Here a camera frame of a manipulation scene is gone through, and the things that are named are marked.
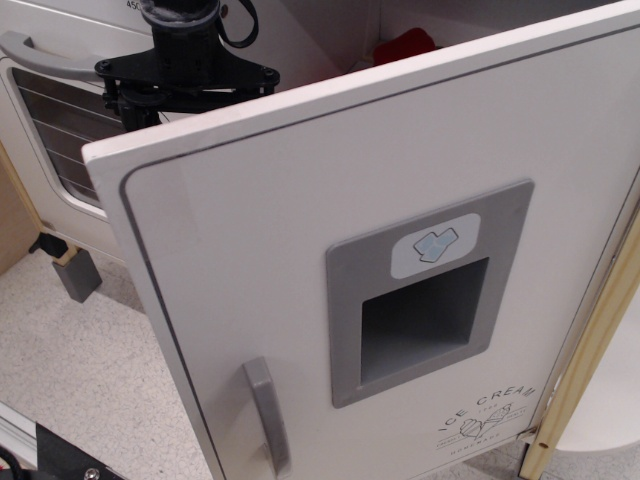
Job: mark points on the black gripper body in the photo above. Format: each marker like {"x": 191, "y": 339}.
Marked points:
{"x": 188, "y": 70}

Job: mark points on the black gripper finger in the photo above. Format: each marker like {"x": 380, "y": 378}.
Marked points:
{"x": 135, "y": 116}

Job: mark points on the white toy fridge door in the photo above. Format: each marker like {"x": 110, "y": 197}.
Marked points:
{"x": 225, "y": 218}

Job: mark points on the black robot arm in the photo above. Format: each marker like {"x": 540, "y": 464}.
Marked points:
{"x": 188, "y": 11}

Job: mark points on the red object inside fridge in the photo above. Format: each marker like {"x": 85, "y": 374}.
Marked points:
{"x": 413, "y": 42}

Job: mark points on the white toy oven door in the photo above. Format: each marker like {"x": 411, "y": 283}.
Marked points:
{"x": 45, "y": 121}

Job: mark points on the grey kitchen leg block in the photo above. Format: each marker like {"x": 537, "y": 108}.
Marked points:
{"x": 79, "y": 276}

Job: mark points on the grey ice dispenser panel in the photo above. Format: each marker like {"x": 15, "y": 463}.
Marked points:
{"x": 421, "y": 295}

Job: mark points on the grey oven door handle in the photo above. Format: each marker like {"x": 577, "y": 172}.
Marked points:
{"x": 20, "y": 48}

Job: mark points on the grey fridge door handle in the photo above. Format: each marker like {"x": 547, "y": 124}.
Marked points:
{"x": 267, "y": 404}

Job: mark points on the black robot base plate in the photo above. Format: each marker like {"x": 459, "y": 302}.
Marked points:
{"x": 39, "y": 453}

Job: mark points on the light wooden corner post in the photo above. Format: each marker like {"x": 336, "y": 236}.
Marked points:
{"x": 612, "y": 303}

